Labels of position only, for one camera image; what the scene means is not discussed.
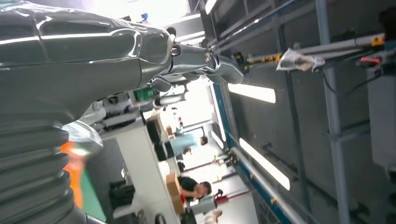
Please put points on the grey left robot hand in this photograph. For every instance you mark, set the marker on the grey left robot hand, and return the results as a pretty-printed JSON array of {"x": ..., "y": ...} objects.
[{"x": 77, "y": 68}]

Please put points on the white desk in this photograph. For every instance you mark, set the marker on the white desk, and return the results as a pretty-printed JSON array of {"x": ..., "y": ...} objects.
[{"x": 142, "y": 173}]

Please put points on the green table mat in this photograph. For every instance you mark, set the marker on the green table mat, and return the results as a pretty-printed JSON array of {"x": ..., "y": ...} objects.
[{"x": 92, "y": 201}]

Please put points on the cardboard boxes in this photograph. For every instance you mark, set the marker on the cardboard boxes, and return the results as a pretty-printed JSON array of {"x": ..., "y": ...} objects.
[{"x": 174, "y": 188}]

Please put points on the ceiling light panel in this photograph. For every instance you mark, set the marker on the ceiling light panel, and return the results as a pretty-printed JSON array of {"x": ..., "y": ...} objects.
[
  {"x": 266, "y": 165},
  {"x": 217, "y": 139},
  {"x": 252, "y": 92}
]

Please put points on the person in black top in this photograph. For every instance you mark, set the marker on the person in black top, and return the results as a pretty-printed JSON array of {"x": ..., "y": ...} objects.
[{"x": 188, "y": 187}]

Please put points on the clear plastic wrap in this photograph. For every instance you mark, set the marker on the clear plastic wrap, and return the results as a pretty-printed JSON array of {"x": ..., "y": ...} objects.
[{"x": 297, "y": 60}]

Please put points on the grey metal pipe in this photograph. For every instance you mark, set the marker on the grey metal pipe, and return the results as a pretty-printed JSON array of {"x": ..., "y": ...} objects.
[{"x": 340, "y": 45}]

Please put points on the grey metal post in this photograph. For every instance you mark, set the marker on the grey metal post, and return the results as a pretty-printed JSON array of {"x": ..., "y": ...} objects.
[{"x": 334, "y": 123}]

